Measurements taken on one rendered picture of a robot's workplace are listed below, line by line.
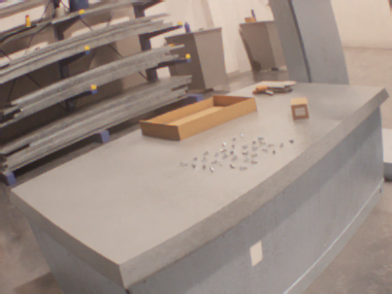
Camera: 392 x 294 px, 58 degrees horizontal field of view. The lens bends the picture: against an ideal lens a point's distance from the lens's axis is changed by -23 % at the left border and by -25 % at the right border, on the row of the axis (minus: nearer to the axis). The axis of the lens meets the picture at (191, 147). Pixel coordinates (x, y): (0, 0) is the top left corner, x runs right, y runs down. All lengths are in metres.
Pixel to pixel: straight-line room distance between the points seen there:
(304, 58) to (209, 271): 1.84
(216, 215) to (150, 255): 0.21
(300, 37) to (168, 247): 1.99
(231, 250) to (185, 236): 0.24
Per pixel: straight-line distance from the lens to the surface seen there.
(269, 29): 7.40
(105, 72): 5.10
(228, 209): 1.09
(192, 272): 1.13
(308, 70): 2.75
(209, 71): 6.31
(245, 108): 1.92
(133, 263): 0.94
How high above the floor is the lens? 1.10
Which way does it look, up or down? 16 degrees down
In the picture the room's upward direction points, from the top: 13 degrees counter-clockwise
